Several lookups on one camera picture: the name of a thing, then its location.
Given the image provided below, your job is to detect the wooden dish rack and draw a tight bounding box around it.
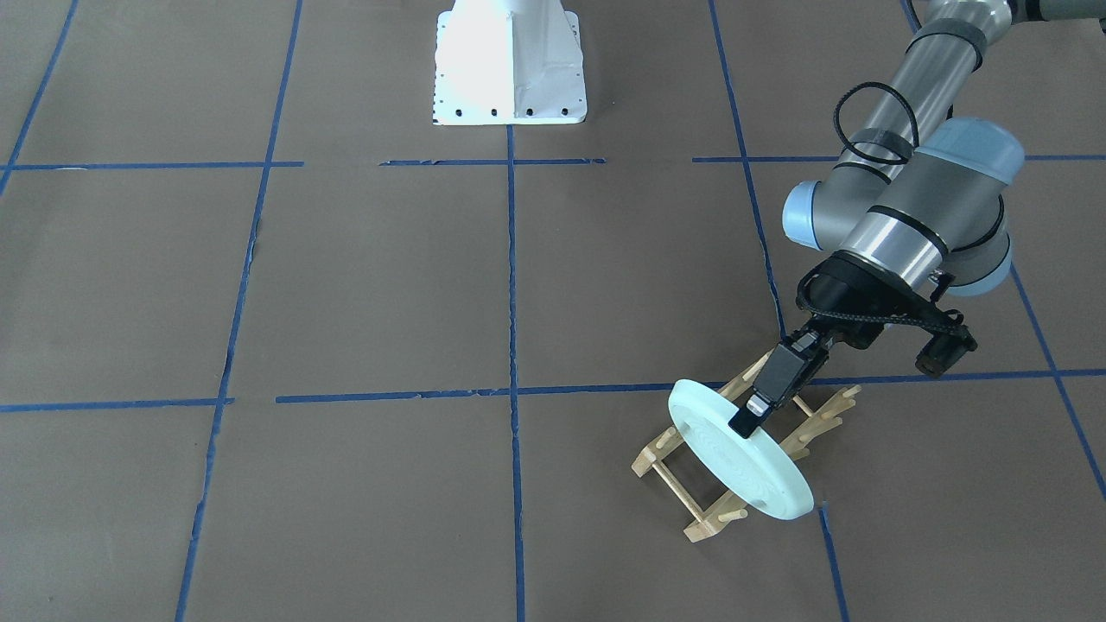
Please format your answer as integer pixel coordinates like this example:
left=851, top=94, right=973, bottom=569
left=632, top=354, right=860, bottom=541

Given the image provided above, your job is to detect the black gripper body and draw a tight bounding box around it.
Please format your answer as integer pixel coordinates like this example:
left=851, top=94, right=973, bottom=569
left=799, top=252, right=907, bottom=350

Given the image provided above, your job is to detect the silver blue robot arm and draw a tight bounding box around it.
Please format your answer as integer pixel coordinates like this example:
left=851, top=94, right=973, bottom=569
left=724, top=1, right=1105, bottom=438

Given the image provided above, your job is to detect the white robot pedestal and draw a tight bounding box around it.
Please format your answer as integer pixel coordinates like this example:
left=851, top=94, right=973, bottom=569
left=432, top=1, right=588, bottom=126

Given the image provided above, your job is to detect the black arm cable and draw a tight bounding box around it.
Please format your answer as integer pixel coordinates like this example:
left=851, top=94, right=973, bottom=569
left=833, top=82, right=920, bottom=167

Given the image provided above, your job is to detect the light green ceramic plate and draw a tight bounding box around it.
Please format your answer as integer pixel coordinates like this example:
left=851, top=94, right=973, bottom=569
left=668, top=379, right=814, bottom=520

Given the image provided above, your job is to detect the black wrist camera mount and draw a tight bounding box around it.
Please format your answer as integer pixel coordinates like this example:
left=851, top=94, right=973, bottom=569
left=797, top=270, right=978, bottom=379

